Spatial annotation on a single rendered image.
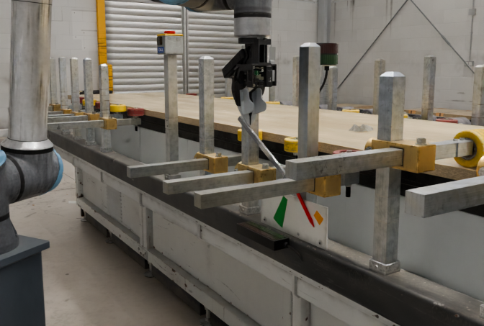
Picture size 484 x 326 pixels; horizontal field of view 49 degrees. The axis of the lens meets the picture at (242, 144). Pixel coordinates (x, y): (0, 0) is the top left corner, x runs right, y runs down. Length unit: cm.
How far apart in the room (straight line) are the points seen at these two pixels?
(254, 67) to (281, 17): 997
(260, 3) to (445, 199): 72
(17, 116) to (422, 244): 117
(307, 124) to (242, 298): 104
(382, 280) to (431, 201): 44
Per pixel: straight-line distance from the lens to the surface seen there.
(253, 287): 203
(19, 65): 167
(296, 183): 119
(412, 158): 102
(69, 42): 919
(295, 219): 130
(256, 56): 126
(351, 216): 148
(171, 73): 188
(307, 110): 123
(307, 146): 125
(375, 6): 1093
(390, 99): 105
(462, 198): 75
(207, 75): 165
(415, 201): 69
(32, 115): 168
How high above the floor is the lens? 112
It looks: 9 degrees down
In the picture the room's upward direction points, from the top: straight up
